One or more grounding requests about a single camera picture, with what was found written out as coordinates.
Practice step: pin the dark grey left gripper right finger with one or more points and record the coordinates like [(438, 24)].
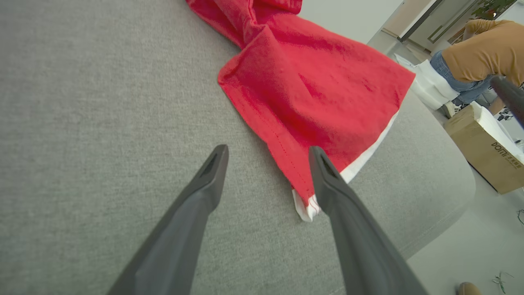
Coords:
[(360, 246)]

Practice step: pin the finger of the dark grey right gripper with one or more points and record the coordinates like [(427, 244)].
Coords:
[(511, 98)]

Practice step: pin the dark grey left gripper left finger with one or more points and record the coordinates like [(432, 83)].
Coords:
[(184, 229)]

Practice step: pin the red sports garment white trim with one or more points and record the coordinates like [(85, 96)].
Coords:
[(311, 82)]

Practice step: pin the white liner in cardboard box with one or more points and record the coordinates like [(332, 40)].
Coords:
[(497, 131)]

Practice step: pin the person in mustard shirt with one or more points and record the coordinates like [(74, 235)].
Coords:
[(487, 49)]

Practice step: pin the brown cardboard box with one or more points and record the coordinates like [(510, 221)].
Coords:
[(479, 147)]

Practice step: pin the white plastic bag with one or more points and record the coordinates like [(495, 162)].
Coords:
[(430, 84)]

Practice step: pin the green potted plant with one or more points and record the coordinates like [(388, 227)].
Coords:
[(491, 8)]

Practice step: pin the green leaf twig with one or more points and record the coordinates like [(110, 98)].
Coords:
[(500, 280)]

